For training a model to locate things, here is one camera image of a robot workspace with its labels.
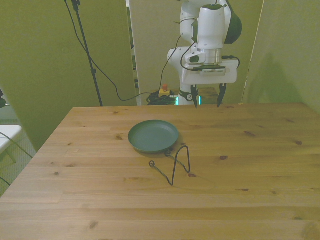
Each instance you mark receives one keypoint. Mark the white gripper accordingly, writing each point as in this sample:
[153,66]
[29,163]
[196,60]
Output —
[231,75]

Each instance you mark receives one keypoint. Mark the dark teal round plate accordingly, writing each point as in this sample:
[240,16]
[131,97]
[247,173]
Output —
[152,136]

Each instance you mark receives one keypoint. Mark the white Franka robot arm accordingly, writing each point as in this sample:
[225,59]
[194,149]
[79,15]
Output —
[210,25]

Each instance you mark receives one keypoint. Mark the red emergency stop button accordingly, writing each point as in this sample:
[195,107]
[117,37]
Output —
[165,93]

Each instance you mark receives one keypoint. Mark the plain room divider panel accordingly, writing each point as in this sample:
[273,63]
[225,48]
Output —
[287,50]
[155,37]
[37,62]

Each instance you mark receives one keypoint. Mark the black tripod stand pole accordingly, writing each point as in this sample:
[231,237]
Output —
[87,47]

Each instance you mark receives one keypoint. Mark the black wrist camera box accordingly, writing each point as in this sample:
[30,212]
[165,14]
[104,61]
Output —
[213,71]

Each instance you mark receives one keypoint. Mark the black object at frame edge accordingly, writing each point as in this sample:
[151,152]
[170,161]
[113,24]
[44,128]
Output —
[2,100]

